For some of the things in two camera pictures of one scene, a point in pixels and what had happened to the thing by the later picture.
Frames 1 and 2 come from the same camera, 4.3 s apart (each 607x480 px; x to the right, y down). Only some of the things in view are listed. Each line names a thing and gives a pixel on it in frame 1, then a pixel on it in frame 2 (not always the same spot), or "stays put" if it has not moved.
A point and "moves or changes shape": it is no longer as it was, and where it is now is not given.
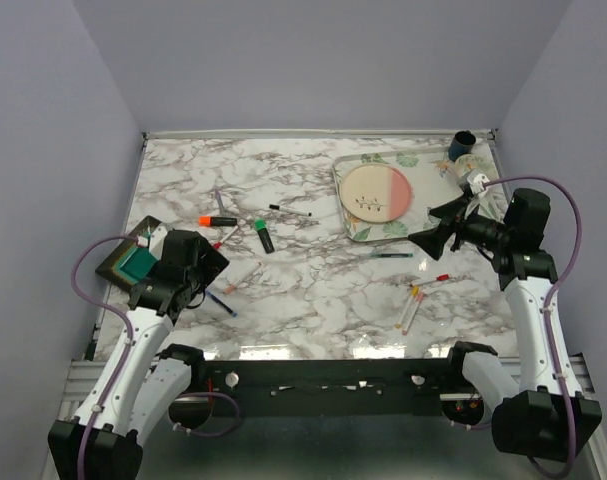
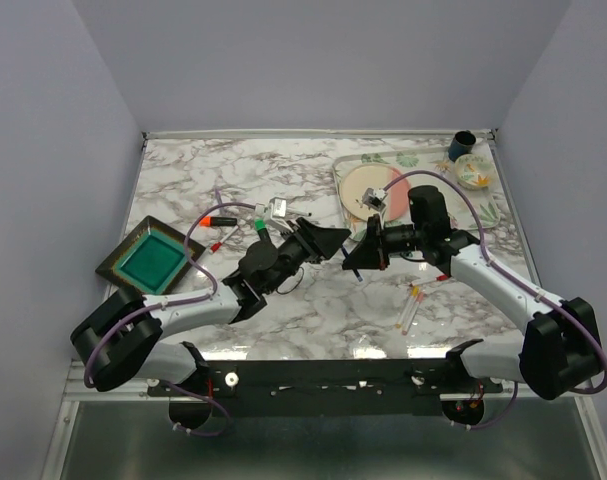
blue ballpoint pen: x=227 y=308 moves or changes shape
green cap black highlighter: x=260 y=226 stays put
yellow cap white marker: x=414 y=294 stays put
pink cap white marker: x=413 y=311 stays put
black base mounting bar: x=332 y=387 stays put
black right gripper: x=433 y=239 -> x=370 y=255
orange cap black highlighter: x=209 y=221 stays put
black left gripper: x=212 y=263 -> x=327 y=241
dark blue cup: x=461 y=144 stays put
